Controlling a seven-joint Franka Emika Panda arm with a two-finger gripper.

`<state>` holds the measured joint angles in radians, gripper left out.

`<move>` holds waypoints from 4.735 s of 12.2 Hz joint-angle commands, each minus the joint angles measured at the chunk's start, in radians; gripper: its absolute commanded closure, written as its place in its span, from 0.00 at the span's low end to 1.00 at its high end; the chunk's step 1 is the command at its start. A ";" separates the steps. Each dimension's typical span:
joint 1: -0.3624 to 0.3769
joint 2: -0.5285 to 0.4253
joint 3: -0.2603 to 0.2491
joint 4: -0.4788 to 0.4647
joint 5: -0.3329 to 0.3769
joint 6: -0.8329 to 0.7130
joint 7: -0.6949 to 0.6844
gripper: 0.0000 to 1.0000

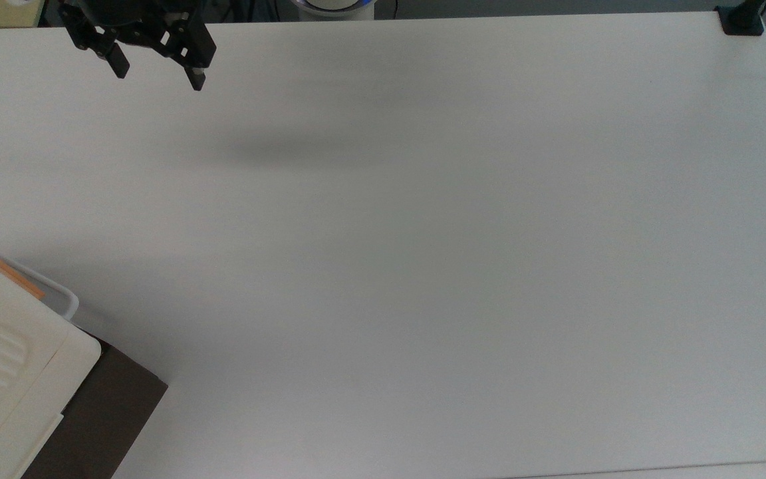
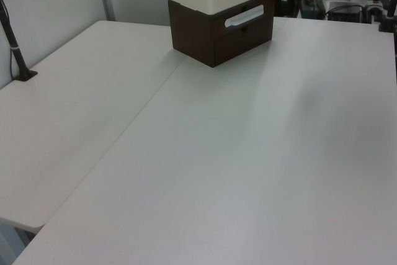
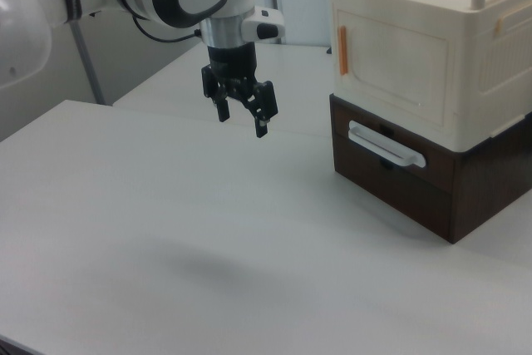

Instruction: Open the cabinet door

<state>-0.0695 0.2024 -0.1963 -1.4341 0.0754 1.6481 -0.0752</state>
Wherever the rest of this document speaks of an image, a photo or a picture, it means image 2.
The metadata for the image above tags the dark brown drawer base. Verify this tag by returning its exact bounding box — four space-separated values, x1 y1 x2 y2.
167 0 275 69

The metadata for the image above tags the black box device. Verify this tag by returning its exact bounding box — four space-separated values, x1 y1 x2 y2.
326 1 364 24

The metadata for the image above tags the white drawer handle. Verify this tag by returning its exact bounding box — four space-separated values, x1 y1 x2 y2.
224 4 265 28

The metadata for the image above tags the black camera stand with base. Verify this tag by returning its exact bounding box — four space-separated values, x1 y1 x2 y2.
0 0 38 83

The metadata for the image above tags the black camera stand with clamp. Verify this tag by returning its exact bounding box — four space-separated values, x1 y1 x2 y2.
376 0 397 34

